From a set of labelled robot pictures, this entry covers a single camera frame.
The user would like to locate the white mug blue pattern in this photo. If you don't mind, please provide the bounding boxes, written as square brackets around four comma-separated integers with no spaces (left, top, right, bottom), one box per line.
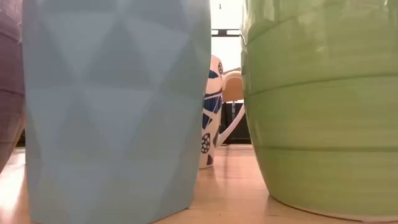
[198,55,246,170]

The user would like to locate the green glazed mug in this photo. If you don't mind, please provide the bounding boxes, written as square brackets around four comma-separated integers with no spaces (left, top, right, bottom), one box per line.
[240,0,398,223]

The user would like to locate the dark purple ribbed mug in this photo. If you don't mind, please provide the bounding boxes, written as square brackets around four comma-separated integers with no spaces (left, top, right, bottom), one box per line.
[0,0,26,174]

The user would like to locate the black partition panel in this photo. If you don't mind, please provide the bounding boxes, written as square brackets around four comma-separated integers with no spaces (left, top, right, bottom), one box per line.
[233,102,251,144]
[219,102,233,144]

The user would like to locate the light blue faceted mug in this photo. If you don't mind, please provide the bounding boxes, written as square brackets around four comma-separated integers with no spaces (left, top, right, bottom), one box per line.
[21,0,213,224]

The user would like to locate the black overhead frame bar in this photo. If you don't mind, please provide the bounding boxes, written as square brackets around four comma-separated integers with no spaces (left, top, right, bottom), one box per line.
[211,29,242,37]

